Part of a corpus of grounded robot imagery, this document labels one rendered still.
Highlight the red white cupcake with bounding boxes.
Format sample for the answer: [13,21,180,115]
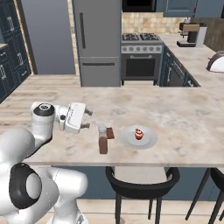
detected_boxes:
[134,128,144,141]

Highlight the dark blue tall cupboards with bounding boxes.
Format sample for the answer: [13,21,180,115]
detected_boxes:
[0,0,32,104]

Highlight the grey round plate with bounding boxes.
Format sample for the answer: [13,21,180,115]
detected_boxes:
[118,124,158,151]

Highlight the black white coffee machine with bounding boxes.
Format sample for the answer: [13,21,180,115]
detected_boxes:
[176,17,208,48]

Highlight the brown chocolate bar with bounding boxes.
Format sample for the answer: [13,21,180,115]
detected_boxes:
[98,126,116,155]

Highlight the blue wall cupboards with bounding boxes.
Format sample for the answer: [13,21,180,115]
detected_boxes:
[155,0,224,18]

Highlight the grey oven with hob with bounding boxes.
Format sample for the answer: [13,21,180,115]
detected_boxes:
[121,32,165,87]

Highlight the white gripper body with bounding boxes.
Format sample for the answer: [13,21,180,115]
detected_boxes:
[64,101,88,135]

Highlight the grey fridge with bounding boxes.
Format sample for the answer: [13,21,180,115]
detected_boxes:
[72,0,123,88]

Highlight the dark blue base cupboards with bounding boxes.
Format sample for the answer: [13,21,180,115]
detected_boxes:
[159,44,201,88]

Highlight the white bread box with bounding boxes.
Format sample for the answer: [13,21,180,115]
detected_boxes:
[206,50,224,74]

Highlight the black microwave oven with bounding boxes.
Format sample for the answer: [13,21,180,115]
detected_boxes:
[121,0,158,13]

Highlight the black bar stool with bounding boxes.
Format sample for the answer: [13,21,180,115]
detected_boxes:
[185,167,224,224]
[105,166,181,224]

